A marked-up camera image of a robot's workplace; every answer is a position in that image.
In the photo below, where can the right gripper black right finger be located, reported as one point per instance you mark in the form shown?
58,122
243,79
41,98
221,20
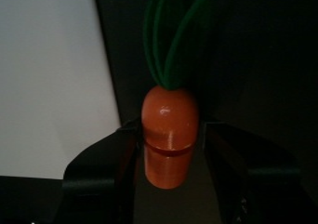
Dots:
256,187

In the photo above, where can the orange toy carrot green leaves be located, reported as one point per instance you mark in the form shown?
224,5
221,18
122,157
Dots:
169,125

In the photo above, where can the white cutting board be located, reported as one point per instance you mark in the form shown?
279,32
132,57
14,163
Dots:
49,79

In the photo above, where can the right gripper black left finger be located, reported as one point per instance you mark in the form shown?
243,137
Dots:
98,178

